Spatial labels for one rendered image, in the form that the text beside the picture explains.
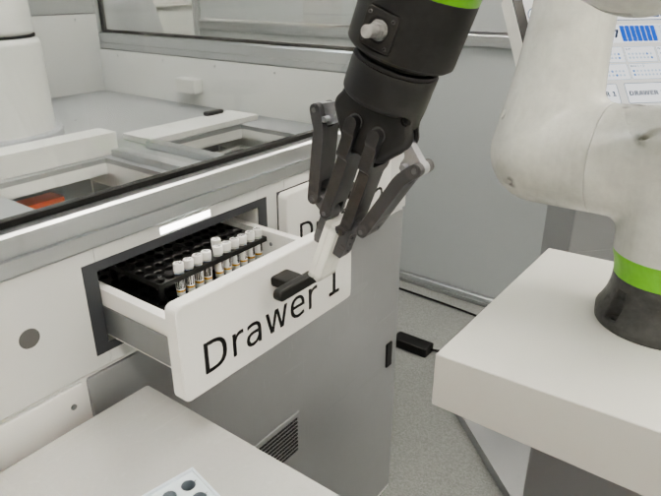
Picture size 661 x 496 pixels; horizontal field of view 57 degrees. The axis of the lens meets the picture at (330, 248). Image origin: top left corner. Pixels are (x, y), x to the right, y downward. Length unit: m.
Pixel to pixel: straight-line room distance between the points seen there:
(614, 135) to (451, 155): 1.72
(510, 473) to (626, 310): 1.04
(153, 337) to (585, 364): 0.46
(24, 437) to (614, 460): 0.60
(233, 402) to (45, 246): 0.41
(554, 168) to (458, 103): 1.65
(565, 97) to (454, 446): 1.27
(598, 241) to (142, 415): 1.16
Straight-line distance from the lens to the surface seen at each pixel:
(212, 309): 0.62
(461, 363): 0.69
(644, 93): 1.42
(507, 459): 1.79
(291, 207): 0.89
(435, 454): 1.81
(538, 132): 0.75
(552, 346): 0.74
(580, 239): 1.55
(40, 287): 0.68
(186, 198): 0.77
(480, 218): 2.44
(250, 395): 0.98
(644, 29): 1.51
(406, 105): 0.51
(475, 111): 2.35
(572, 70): 0.77
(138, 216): 0.73
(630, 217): 0.75
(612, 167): 0.72
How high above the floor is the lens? 1.21
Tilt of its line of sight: 24 degrees down
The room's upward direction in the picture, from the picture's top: straight up
